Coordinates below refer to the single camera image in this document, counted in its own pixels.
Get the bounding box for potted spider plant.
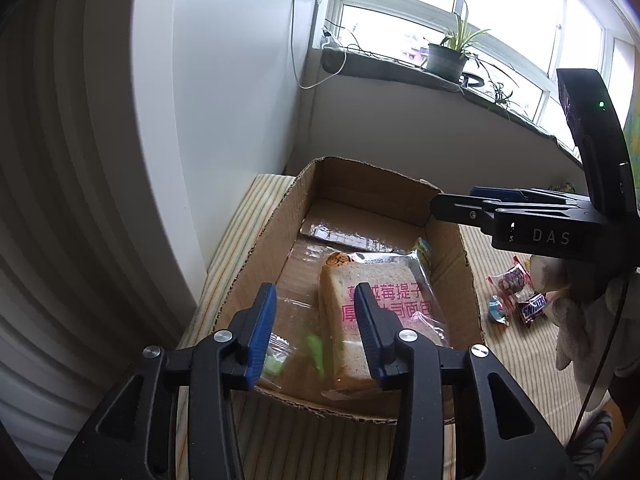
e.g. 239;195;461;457
422;2;493;83

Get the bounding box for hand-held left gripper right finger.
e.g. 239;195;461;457
352;296;583;480

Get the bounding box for colourful candy packet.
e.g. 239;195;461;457
487;295;512;327

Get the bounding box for shiny plastic sheet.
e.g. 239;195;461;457
299;220;418;253

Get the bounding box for sliced bread packet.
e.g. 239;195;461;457
305;250;451;401

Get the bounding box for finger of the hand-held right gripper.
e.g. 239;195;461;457
430;192;593;236
469;186;591;203

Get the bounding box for clear red-ended cake packet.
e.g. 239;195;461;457
486;265;532;307

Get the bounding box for grey pleated curtain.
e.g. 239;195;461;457
0;0;201;480

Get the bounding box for black cable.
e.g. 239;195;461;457
567;270;632;448

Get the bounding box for grey striped cloth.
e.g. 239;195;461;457
567;410;615;461

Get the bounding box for cardboard box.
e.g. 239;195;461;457
177;156;486;423

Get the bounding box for brown chocolate bar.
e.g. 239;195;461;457
516;292;549;328

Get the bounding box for person's right hand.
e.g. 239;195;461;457
529;254;640;413

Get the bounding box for green candy packet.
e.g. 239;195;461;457
305;332;328;378
257;332;296;391

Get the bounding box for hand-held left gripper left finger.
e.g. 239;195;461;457
52;282;278;480

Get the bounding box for landscape wall poster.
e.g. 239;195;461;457
620;105;640;171

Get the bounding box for white cable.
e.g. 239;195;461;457
291;0;348;90

